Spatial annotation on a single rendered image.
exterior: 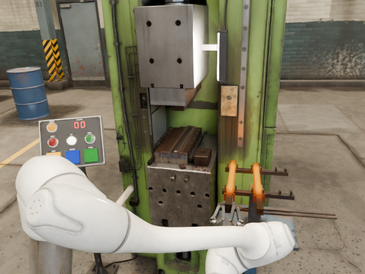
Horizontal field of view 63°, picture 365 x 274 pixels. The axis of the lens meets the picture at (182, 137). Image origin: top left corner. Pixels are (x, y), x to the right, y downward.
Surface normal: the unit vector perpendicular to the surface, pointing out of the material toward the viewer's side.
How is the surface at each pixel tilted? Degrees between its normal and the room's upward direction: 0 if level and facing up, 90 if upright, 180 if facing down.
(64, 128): 60
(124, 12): 90
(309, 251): 0
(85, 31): 90
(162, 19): 90
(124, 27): 90
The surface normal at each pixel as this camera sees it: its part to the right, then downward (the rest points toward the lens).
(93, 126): 0.14, -0.14
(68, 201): 0.58, -0.50
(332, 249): -0.04, -0.92
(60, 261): 0.71, 0.26
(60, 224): 0.37, 0.16
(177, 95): -0.25, 0.38
